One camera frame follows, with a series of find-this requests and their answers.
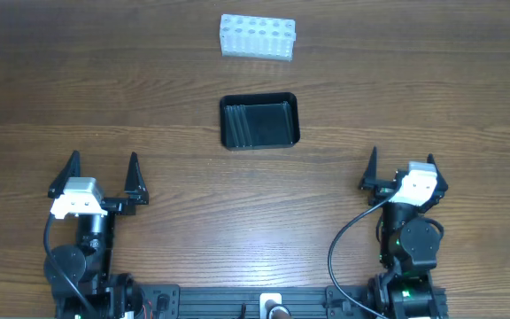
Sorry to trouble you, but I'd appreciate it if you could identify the black tray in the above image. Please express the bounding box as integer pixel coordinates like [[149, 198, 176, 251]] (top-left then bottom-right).
[[219, 91, 302, 152]]

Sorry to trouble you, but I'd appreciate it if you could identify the white test tube rack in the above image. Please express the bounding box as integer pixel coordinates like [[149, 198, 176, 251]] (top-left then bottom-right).
[[219, 13, 298, 63]]

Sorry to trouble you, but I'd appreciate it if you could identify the black cable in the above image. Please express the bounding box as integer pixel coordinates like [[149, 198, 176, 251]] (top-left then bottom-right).
[[327, 189, 400, 319], [42, 212, 99, 319]]

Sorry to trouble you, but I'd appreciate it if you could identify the mounting rail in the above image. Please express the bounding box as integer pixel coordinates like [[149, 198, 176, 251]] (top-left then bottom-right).
[[137, 283, 451, 319]]

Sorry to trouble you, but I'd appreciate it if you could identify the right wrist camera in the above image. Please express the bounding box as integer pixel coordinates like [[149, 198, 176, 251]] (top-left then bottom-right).
[[387, 160, 439, 207]]

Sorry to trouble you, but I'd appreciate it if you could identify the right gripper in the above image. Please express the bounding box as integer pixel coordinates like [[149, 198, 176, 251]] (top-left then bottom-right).
[[358, 145, 450, 206]]

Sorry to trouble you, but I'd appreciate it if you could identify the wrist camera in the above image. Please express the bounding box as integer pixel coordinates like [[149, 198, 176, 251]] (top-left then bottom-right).
[[387, 160, 439, 207], [50, 176, 108, 221]]

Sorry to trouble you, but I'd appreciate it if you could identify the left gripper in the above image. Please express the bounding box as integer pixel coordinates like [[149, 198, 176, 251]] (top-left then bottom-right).
[[47, 150, 151, 217]]

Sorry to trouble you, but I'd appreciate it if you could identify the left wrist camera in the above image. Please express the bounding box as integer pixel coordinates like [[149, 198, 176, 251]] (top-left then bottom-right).
[[50, 176, 108, 221]]

